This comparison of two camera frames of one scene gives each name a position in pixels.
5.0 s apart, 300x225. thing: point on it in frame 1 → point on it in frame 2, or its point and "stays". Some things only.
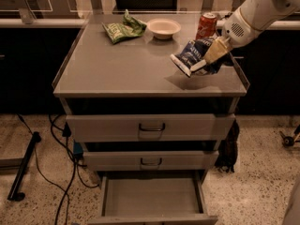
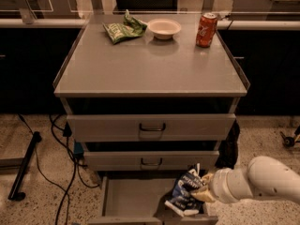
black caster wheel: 288,141 stays
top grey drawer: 207,127 stays
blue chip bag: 193,58 → 182,201
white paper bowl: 163,28 stays
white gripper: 240,32 → 219,185
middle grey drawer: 150,160 stays
